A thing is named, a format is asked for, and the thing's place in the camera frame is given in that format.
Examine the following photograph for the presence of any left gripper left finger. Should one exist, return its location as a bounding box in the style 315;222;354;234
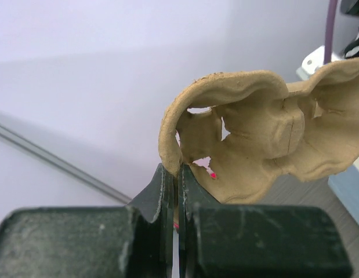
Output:
0;165;174;277

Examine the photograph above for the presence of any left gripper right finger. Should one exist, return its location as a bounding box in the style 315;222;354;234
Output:
177;165;353;277

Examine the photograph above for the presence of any light blue paper bag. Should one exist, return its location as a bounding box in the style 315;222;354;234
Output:
328;158;359;198

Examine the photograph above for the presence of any zebra pattern blanket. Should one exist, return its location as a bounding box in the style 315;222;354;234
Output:
343;33;359;59

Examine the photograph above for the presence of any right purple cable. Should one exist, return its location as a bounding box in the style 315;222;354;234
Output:
324;0;338;64

